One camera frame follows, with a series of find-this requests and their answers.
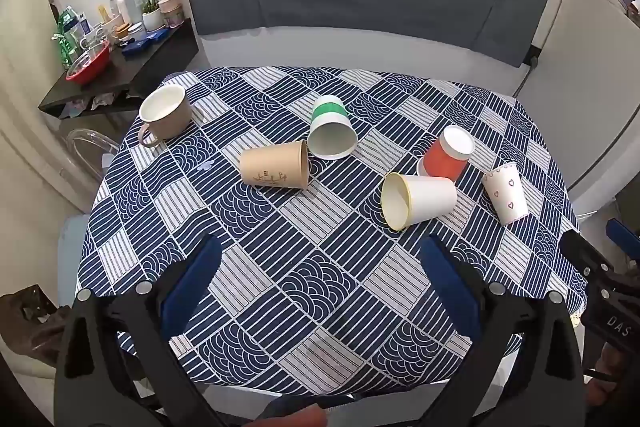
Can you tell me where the white yellow-rimmed paper cup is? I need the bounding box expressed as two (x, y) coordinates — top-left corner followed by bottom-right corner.
(381, 172), (458, 233)

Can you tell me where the clear plastic chair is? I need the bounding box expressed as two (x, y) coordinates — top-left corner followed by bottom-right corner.
(66, 127), (121, 174)

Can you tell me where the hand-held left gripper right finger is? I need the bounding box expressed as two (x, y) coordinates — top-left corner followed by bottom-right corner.
(420, 234), (586, 427)

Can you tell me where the red bowl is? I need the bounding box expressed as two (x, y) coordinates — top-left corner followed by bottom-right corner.
(65, 40), (112, 86)

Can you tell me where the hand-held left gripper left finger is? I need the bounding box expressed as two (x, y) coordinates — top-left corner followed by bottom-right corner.
(52, 234), (236, 427)

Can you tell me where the black wall shelf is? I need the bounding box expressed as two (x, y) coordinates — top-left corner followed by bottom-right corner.
(39, 19), (200, 118)

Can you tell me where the white heart-print paper cup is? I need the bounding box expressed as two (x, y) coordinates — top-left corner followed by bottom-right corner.
(481, 162), (529, 226)

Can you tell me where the brown kraft paper cup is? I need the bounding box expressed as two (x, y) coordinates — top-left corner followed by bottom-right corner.
(239, 140), (311, 192)

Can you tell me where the black cable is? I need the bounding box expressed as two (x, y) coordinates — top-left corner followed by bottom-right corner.
(512, 47), (542, 98)

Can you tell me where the beige ceramic mug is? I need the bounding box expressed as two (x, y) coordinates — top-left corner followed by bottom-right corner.
(137, 84), (193, 148)

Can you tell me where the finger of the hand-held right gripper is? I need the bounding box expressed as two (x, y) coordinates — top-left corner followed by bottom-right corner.
(605, 218), (640, 262)
(559, 231), (615, 289)

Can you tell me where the person's right hand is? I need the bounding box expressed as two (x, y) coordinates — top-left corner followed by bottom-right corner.
(584, 341), (640, 409)

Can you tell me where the small potted plant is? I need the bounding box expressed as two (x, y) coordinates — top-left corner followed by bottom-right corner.
(141, 0), (164, 32)

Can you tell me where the pink cosmetic jar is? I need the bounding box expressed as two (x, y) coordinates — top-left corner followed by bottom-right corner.
(160, 0), (185, 28)

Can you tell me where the blue flat box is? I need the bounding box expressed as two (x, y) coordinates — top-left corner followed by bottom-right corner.
(121, 28), (170, 57)

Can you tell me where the white mug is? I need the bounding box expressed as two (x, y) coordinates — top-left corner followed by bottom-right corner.
(80, 25), (109, 50)

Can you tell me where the green plastic packet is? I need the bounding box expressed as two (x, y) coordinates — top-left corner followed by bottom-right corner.
(51, 6), (84, 68)

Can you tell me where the red paper cup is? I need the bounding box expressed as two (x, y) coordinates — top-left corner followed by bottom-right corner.
(416, 125), (475, 182)

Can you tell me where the green and white paper cup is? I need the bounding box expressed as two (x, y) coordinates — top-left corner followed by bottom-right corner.
(307, 95), (358, 161)

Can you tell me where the brown bag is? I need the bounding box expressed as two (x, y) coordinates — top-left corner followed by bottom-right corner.
(0, 284), (69, 369)

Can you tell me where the white and grey bottle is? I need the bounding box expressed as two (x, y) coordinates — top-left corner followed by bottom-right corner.
(121, 0), (146, 26)

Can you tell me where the blue and white patterned tablecloth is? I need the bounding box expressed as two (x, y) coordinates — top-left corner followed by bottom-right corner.
(75, 66), (590, 397)

